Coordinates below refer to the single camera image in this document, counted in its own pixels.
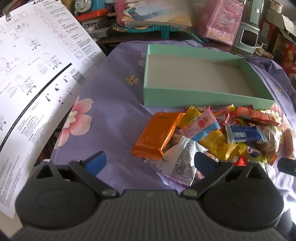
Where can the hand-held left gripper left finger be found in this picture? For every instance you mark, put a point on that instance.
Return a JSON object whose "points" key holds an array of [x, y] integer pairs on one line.
{"points": [[96, 162]]}

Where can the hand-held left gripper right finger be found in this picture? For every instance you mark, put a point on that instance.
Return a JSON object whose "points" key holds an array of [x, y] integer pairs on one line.
{"points": [[203, 162]]}

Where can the black white printed box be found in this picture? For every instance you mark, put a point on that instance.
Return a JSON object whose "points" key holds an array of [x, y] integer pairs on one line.
{"points": [[94, 27]]}

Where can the blue white snack packet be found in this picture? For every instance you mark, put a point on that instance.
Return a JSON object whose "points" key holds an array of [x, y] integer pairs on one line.
{"points": [[245, 134]]}

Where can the purple floral blanket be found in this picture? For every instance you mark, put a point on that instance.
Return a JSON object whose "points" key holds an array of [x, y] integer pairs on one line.
{"points": [[111, 104]]}

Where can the mint green cardboard box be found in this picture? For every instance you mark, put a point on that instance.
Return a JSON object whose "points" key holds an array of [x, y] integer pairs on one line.
{"points": [[185, 97]]}

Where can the drawing mat toy box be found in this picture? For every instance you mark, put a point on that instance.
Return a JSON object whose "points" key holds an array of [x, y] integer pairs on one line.
{"points": [[150, 14]]}

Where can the red yellow candy packet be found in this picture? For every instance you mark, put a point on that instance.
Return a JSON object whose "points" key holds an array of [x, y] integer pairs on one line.
{"points": [[227, 111]]}

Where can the red orange snack packet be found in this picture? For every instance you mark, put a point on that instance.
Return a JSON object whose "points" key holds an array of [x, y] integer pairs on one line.
{"points": [[254, 114]]}

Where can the red cookie tin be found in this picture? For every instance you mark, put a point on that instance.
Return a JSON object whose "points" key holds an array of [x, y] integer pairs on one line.
{"points": [[290, 55]]}

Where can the yellow mango snack packet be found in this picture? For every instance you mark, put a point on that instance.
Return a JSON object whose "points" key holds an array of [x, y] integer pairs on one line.
{"points": [[217, 144]]}

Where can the yellow green candy packet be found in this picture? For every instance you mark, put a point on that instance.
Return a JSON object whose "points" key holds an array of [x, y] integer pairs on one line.
{"points": [[189, 115]]}

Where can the blue toy train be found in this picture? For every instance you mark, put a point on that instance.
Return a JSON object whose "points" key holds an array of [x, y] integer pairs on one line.
{"points": [[81, 7]]}

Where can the pink candy packet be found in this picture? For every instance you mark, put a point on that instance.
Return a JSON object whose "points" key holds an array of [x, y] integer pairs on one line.
{"points": [[201, 125]]}

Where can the teal toy track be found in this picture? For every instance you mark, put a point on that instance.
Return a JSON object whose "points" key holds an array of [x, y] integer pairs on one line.
{"points": [[161, 30]]}

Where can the white instruction sheet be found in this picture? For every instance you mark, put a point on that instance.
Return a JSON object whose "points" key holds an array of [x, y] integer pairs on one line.
{"points": [[34, 69]]}

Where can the clear purple snack packet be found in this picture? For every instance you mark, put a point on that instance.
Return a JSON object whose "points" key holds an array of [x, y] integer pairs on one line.
{"points": [[182, 157]]}

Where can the pink gift bag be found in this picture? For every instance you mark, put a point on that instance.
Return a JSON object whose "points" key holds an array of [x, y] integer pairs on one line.
{"points": [[222, 23]]}

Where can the mint green blender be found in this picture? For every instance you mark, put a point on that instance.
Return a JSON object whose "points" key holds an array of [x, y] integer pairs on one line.
{"points": [[245, 46]]}

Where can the beige cloth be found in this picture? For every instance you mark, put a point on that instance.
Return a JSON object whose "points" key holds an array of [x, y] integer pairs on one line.
{"points": [[263, 52]]}

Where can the yellow purple snack packet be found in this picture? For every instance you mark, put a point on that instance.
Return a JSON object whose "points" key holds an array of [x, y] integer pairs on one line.
{"points": [[252, 154]]}

